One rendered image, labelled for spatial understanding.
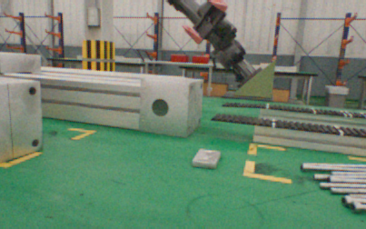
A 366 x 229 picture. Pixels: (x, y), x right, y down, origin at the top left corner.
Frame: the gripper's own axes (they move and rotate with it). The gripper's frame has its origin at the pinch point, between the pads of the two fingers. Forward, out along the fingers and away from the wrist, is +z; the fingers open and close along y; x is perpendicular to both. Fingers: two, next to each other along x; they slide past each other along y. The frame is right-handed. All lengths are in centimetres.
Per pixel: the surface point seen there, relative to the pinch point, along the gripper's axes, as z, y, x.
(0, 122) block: 54, -15, 22
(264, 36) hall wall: -705, -33, -234
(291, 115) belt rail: 3.1, -0.2, 38.9
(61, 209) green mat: 55, -10, 37
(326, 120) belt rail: 0.5, 4.0, 44.3
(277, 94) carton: -462, -78, -50
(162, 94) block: 30.7, -8.3, 24.4
